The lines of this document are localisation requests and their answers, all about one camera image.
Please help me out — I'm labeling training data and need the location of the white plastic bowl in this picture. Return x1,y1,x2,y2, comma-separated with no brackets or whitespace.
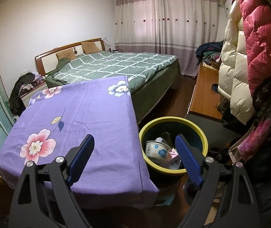
145,141,171,163

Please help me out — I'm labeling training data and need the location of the yellow rimmed trash bin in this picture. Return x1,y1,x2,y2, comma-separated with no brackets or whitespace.
139,116,209,190

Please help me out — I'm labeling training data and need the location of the white nightstand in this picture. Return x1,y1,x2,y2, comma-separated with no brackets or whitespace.
21,81,47,107

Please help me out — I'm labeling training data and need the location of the dark clothes pile on nightstand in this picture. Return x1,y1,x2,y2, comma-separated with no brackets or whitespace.
9,73,42,116

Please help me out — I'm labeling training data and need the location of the purple floral tablecloth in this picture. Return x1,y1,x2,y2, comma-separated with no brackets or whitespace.
0,76,159,209

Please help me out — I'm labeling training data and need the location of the pink paper package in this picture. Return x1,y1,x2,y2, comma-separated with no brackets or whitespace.
160,148,181,170

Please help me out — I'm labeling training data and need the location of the wooden headboard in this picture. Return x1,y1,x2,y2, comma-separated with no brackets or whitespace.
34,37,106,77

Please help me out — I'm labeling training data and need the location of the wooden desk cabinet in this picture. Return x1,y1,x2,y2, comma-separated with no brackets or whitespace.
187,63,222,122

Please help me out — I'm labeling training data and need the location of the left brown pillow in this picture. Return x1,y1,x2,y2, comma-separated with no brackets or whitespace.
56,48,76,60

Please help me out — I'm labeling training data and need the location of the brown pillow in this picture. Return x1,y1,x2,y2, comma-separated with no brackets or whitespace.
81,41,101,55
56,48,76,60

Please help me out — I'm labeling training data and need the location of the cream puffer jacket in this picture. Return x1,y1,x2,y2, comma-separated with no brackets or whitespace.
218,0,254,124

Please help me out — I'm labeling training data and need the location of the right brown pillow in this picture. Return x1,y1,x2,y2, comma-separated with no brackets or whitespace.
81,41,101,55

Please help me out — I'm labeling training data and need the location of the bed with green quilt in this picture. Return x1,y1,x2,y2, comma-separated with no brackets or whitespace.
46,51,180,123

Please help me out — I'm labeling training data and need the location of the clothes pile on desk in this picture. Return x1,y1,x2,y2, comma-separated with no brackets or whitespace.
195,40,224,64

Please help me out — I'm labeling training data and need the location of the red puffer jacket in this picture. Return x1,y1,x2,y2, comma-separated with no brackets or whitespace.
239,0,271,94

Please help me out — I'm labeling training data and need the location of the pink beige curtain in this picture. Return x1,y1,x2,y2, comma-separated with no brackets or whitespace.
114,0,219,77

